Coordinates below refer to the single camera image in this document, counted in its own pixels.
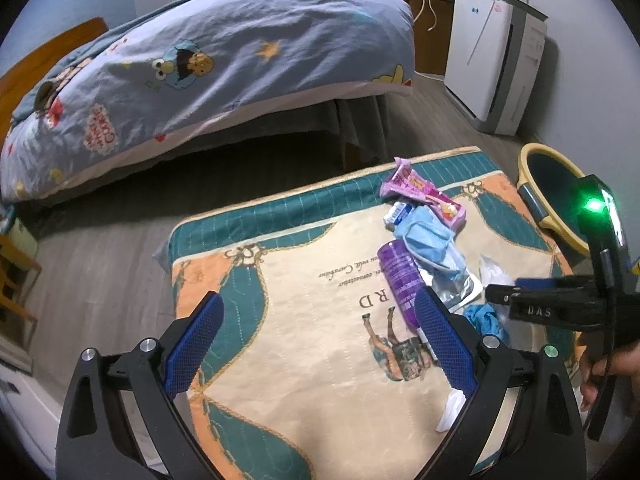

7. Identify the purple bottle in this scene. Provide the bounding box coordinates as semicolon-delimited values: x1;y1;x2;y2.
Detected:
377;241;426;331

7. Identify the grey bed skirt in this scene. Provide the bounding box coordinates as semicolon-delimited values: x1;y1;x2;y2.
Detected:
320;92;396;171

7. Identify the person's right hand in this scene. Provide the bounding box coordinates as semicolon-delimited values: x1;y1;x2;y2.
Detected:
579;340;640;413

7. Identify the pale green container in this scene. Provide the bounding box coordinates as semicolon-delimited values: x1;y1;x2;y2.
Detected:
0;205;38;256

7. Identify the wooden chair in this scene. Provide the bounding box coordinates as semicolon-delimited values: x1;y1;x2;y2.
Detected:
0;232;43;326

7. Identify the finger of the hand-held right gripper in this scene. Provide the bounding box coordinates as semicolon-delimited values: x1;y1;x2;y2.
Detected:
515;276;598;292
486;284;618;333

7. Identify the printed teal and beige mat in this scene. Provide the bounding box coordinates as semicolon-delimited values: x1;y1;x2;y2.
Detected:
152;146;576;480

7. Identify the blue face mask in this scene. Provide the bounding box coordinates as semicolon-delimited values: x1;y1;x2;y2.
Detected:
462;305;506;343
395;207;466;273

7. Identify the bed with cartoon duvet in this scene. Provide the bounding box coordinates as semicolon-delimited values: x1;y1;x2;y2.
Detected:
0;0;416;203

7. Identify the white furniture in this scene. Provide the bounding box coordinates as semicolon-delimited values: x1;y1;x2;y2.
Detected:
0;335;66;480

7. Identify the silver foil pouch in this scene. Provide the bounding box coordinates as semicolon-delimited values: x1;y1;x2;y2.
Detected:
430;260;485;311

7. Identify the white tissue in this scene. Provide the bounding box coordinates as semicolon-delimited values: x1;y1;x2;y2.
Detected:
435;390;468;433
480;255;516;288

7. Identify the white air purifier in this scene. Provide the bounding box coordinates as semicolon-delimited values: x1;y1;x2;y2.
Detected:
444;0;548;136

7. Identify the yellow and teal plastic basin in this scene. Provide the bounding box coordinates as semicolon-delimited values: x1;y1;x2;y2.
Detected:
516;143;603;257

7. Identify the wooden cabinet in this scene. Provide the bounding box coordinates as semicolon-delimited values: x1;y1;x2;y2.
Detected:
397;0;456;78

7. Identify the wooden bed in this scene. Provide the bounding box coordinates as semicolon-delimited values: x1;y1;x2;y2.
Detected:
0;16;416;206

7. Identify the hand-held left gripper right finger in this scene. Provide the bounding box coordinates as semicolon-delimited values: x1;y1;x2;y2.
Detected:
414;287;587;480

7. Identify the pink snack wrapper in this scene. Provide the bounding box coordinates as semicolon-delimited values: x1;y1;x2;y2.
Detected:
380;157;468;231

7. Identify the small blue and white carton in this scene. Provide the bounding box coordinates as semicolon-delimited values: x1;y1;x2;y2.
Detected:
384;201;416;231

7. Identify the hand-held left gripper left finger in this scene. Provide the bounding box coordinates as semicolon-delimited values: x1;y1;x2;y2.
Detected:
54;291;226;480

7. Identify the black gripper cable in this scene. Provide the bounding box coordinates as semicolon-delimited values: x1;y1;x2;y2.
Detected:
587;332;623;443

